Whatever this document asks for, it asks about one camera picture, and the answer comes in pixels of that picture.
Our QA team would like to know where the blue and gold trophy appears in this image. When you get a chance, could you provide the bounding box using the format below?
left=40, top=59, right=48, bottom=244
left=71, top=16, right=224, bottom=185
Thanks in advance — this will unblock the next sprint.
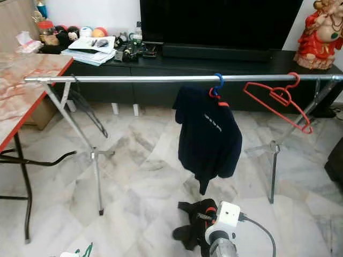
left=32, top=0, right=49, bottom=20

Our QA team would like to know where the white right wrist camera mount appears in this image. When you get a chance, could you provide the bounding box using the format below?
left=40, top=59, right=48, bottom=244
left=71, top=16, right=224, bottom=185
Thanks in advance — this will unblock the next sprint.
left=204, top=201, right=242, bottom=246

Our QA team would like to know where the black bird plush figure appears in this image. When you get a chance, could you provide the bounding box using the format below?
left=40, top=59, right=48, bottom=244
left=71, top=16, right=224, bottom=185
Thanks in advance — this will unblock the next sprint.
left=118, top=34, right=131, bottom=50

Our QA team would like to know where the red plastic hanger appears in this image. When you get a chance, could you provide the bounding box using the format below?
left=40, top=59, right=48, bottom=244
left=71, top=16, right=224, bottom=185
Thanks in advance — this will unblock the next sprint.
left=243, top=72, right=314, bottom=134

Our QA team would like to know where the red laughing Buddha statue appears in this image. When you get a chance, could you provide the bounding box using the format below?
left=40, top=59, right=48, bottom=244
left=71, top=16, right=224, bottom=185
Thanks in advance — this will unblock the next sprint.
left=294, top=0, right=343, bottom=70

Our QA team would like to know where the clear plastic bottle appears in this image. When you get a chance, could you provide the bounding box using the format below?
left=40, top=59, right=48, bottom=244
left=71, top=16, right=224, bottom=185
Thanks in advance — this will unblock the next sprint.
left=134, top=21, right=143, bottom=43

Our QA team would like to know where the light wooden cabinet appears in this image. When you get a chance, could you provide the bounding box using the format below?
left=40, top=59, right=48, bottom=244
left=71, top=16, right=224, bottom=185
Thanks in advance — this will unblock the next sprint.
left=0, top=0, right=42, bottom=53

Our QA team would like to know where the green plastic hanger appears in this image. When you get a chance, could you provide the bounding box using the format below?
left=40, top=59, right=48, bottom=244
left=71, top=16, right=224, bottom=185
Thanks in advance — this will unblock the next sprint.
left=75, top=242, right=94, bottom=257

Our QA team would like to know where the white tissue pack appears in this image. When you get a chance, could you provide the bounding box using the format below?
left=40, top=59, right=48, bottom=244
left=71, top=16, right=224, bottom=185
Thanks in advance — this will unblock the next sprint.
left=16, top=31, right=43, bottom=54

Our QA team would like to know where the black T-shirt red collar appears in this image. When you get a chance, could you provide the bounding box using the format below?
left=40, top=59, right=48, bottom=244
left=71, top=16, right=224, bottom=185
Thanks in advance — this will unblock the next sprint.
left=173, top=199, right=220, bottom=252

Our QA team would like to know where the red-lidded glass jar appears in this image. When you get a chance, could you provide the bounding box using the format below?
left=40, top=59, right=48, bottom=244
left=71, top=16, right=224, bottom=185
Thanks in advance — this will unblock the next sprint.
left=39, top=20, right=55, bottom=45

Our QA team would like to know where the marble-top folding table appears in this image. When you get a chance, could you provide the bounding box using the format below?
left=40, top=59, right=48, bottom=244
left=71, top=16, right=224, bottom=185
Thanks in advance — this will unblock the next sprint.
left=0, top=54, right=77, bottom=244

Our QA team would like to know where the silver clothes rack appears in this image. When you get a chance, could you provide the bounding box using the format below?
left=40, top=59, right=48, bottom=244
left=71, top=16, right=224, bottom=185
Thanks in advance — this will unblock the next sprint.
left=24, top=73, right=343, bottom=216

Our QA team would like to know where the black wire hanger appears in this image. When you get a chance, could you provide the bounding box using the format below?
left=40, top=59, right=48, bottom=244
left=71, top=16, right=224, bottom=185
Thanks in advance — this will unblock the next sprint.
left=70, top=75, right=109, bottom=138

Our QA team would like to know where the white paper stack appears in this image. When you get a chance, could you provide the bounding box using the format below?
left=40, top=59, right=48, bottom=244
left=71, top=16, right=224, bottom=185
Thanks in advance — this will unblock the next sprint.
left=60, top=36, right=117, bottom=66

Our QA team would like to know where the blue hanger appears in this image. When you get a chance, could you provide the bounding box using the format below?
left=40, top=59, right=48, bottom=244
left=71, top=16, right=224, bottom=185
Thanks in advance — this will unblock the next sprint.
left=210, top=73, right=225, bottom=98

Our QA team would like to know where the black round plush toy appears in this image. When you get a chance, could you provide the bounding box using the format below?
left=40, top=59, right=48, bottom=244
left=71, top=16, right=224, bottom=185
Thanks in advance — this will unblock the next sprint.
left=66, top=27, right=80, bottom=42
left=54, top=26, right=68, bottom=44

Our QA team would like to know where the navy T-shirt white print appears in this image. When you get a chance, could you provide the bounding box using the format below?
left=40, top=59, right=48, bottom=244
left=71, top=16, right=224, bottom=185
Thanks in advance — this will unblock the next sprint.
left=174, top=86, right=243, bottom=195

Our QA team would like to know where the black TV console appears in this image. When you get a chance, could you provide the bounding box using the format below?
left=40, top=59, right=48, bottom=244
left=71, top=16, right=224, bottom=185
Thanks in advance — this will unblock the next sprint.
left=40, top=46, right=343, bottom=118

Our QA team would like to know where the black flat-screen television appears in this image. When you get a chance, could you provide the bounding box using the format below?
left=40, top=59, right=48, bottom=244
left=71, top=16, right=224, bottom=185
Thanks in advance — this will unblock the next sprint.
left=139, top=0, right=303, bottom=50

